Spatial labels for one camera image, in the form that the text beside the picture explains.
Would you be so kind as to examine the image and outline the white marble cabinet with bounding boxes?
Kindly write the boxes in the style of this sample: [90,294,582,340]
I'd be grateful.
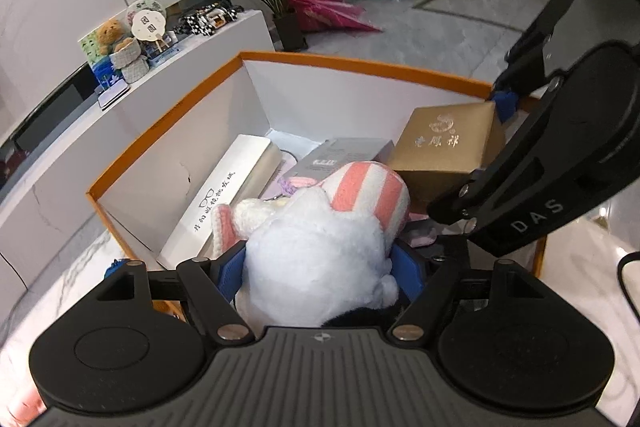
[0,9,273,303]

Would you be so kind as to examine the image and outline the green and blue postcards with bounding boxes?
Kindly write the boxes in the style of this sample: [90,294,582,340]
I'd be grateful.
[79,32,118,90]

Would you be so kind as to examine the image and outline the orange cardboard box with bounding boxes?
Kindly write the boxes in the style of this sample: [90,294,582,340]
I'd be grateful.
[85,51,548,323]

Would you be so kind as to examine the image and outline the clear acrylic holder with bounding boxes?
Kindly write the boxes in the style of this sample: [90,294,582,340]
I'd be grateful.
[95,79,132,110]

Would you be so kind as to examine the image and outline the long white glasses box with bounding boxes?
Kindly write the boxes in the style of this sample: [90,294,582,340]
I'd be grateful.
[156,134,283,270]

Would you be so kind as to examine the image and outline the black white patterned bag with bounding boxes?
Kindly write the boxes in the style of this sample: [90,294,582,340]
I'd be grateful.
[177,0,246,35]

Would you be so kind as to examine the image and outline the purple knitted piece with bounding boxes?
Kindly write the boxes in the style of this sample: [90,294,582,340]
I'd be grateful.
[277,172,326,198]

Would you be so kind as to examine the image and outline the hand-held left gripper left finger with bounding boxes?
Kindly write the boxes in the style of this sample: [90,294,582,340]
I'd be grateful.
[97,241,256,347]

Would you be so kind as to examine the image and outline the round paper fan on stand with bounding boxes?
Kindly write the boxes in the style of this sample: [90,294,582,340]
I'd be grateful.
[125,0,168,52]

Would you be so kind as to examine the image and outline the gold gift box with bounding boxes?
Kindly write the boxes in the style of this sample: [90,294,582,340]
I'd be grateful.
[386,102,506,218]

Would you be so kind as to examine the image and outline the black plant pot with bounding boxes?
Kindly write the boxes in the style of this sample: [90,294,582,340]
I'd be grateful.
[272,12,307,52]

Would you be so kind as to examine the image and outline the grey box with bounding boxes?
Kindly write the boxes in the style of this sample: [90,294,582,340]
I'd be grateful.
[287,137,398,192]

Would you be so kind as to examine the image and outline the magenta plastic bag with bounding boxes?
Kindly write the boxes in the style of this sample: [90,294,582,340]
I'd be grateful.
[286,0,383,32]

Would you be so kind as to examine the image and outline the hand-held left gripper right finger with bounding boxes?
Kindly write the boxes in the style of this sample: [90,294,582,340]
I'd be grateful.
[387,241,543,344]

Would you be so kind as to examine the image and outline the small brown teddy bear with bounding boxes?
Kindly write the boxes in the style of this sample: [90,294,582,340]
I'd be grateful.
[96,19,126,56]

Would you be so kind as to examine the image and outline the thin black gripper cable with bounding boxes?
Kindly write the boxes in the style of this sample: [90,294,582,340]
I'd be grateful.
[617,249,640,308]

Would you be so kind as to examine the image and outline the pink snap wallet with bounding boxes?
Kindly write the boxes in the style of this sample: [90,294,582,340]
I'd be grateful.
[402,213,437,248]

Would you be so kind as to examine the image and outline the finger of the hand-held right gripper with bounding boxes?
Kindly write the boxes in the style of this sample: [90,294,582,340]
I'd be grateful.
[492,0,582,122]
[426,74,571,234]

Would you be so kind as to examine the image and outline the pink striped white plush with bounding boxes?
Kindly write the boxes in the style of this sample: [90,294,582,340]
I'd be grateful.
[235,161,412,328]

